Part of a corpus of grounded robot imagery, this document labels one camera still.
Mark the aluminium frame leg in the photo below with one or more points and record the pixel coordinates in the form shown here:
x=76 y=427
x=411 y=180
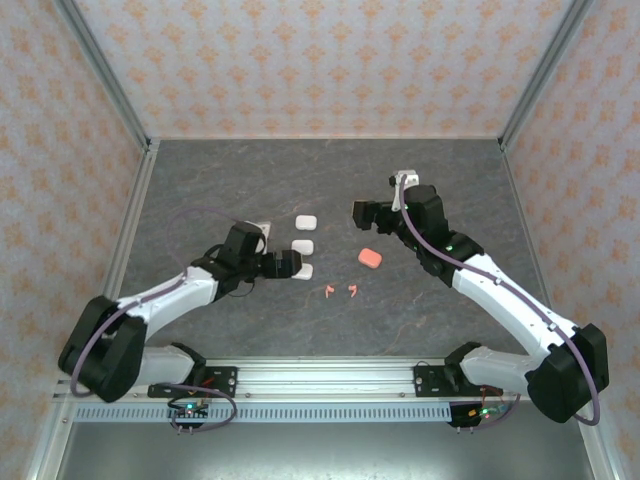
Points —
x=47 y=445
x=602 y=455

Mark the aluminium frame post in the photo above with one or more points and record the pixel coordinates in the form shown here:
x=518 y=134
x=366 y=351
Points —
x=106 y=75
x=543 y=75

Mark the white earbud charging case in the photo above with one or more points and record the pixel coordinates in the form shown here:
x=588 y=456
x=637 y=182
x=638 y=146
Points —
x=306 y=272
x=305 y=223

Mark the control board with LEDs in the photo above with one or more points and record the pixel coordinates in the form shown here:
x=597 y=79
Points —
x=189 y=412
x=470 y=414

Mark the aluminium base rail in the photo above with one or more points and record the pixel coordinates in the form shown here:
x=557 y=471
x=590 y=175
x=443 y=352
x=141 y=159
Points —
x=325 y=380

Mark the pale lilac earbud charging case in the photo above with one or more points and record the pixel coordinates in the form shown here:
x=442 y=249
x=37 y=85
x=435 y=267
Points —
x=302 y=246

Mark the coral earbud charging case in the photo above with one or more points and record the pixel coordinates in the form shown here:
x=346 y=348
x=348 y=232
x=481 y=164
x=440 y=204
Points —
x=370 y=258

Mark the grey metal panel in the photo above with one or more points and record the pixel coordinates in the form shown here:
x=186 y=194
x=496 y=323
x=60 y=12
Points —
x=325 y=455

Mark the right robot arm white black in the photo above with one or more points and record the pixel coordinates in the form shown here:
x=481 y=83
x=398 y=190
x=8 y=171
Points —
x=510 y=305

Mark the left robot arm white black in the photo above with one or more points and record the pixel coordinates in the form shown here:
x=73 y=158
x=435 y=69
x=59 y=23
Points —
x=170 y=295

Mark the coral earbud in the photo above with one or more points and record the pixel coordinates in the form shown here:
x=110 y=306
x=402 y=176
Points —
x=353 y=290
x=328 y=291

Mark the aluminium side rail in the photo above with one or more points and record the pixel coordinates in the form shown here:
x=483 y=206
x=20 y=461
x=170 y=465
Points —
x=521 y=200
x=136 y=200

